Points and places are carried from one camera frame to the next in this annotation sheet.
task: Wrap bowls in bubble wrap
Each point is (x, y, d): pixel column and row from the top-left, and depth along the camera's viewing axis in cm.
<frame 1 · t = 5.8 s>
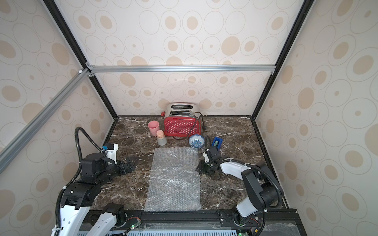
left hand: (135, 158, 69), fingers open
right hand: (202, 168, 91), fingers open
red polka dot toaster: (182, 119, 98), point 17 cm above the table
pink plastic cup: (154, 126, 106), point 8 cm above the table
blue white porcelain bowl: (196, 141, 105), point 2 cm above the table
clear bubble wrap sheet: (173, 183, 87), on the table

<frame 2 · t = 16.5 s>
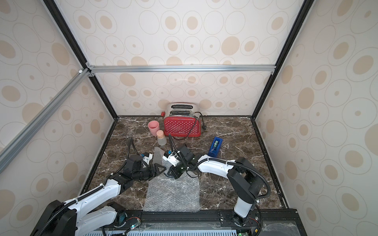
left hand: (167, 170, 81), fingers open
right hand: (173, 171, 83), fingers closed
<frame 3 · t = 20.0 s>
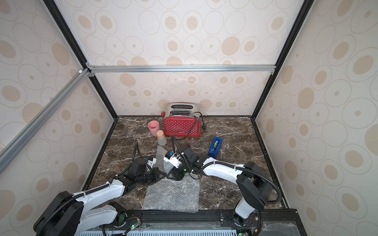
left hand: (170, 175, 81), fingers closed
right hand: (174, 172, 81), fingers open
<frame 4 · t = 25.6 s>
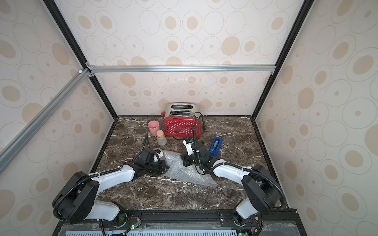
left hand: (175, 169, 84), fingers closed
right hand: (185, 154, 86), fingers closed
clear bubble wrap sheet: (178, 172, 85), point 7 cm above the table
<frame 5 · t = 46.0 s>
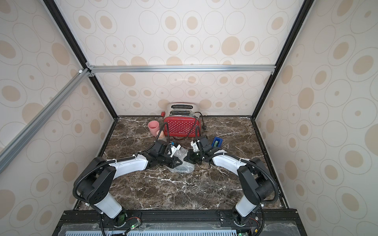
left hand: (185, 163, 85), fingers closed
right hand: (188, 157, 87), fingers closed
clear bubble wrap sheet: (186, 167, 87), point 6 cm above the table
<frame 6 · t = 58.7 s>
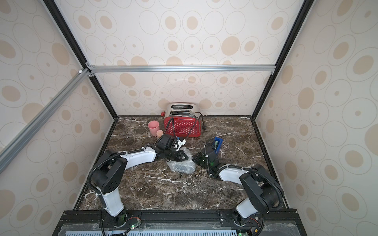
left hand: (191, 158, 87), fingers closed
right hand: (196, 154, 90), fingers closed
